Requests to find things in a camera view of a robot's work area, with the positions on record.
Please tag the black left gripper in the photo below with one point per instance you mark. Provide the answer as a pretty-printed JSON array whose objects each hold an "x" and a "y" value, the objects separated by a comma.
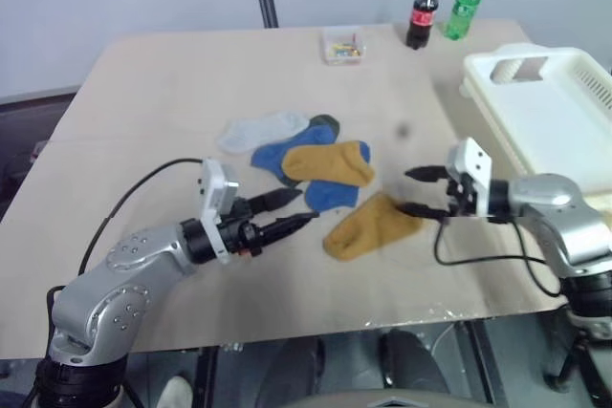
[{"x": 244, "y": 231}]

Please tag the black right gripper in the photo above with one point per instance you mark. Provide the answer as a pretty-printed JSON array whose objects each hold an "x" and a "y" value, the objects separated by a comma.
[{"x": 463, "y": 198}]

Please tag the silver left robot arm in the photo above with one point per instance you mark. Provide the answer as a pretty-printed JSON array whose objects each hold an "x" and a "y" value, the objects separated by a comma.
[{"x": 119, "y": 284}]

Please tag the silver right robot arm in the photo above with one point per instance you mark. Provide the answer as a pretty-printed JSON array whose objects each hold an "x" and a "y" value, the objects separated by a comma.
[{"x": 569, "y": 226}]

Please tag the blue sock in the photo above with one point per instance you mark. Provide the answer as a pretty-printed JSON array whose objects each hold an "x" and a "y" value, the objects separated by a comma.
[
  {"x": 330, "y": 195},
  {"x": 277, "y": 152}
]

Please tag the mustard yellow sock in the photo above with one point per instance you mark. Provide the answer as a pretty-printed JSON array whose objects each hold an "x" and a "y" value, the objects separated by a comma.
[
  {"x": 330, "y": 164},
  {"x": 368, "y": 231}
]

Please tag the white sock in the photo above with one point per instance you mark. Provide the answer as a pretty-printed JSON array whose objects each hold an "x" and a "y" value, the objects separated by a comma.
[{"x": 258, "y": 133}]

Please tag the dark green sock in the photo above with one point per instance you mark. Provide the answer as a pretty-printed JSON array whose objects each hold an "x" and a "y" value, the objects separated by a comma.
[{"x": 327, "y": 122}]

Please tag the white plastic basket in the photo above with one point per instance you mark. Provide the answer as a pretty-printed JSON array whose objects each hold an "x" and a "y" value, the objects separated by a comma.
[{"x": 550, "y": 112}]

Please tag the clear plastic box small items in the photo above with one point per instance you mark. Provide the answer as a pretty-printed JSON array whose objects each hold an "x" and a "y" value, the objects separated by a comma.
[{"x": 344, "y": 47}]

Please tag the cola bottle red cap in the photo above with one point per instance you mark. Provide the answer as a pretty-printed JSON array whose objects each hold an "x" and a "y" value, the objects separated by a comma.
[{"x": 422, "y": 16}]

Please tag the black table leg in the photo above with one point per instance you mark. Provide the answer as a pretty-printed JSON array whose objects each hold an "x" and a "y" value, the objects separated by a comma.
[
  {"x": 480, "y": 365},
  {"x": 206, "y": 379}
]

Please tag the green bottle yellow cap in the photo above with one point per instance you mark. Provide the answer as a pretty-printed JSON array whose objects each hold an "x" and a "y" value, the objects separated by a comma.
[{"x": 461, "y": 6}]

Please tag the white shoe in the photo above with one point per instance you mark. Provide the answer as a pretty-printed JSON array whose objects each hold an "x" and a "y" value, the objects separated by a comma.
[{"x": 176, "y": 393}]

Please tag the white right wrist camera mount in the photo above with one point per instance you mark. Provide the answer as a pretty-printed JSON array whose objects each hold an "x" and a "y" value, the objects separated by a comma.
[{"x": 475, "y": 164}]

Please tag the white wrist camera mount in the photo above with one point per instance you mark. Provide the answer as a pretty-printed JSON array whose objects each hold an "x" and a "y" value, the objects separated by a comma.
[
  {"x": 217, "y": 188},
  {"x": 475, "y": 164}
]

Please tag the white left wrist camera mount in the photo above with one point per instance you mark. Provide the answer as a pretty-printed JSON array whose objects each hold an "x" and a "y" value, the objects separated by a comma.
[{"x": 217, "y": 188}]

